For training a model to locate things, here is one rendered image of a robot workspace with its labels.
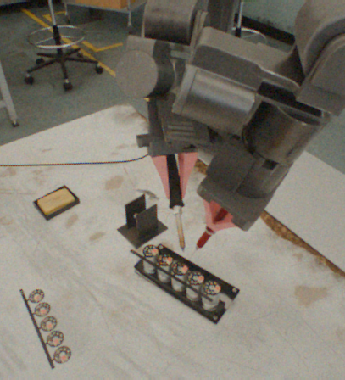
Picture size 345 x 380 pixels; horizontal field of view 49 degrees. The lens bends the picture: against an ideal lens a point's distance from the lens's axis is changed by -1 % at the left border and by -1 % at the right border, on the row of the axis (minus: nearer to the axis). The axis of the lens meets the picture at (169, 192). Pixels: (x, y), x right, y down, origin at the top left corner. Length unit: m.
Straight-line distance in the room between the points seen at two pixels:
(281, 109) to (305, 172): 0.57
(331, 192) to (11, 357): 0.65
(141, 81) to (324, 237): 0.45
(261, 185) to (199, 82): 0.12
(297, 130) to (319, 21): 0.08
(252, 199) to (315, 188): 0.47
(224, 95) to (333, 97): 0.08
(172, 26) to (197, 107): 0.24
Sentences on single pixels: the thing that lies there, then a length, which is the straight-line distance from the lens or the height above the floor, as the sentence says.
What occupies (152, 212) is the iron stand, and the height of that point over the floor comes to 0.80.
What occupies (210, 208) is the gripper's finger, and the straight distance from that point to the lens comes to 0.43.
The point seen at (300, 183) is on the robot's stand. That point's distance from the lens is 0.84.
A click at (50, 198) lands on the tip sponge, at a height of 0.76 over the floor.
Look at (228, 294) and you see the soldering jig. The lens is 0.62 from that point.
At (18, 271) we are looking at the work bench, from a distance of 0.69.
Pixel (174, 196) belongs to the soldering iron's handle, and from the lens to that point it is 0.58.
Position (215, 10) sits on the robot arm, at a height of 1.05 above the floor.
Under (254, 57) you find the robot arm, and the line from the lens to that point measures 0.31.
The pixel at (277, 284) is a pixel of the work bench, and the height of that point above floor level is 0.75.
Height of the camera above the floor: 1.28
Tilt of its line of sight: 43 degrees down
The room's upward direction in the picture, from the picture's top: straight up
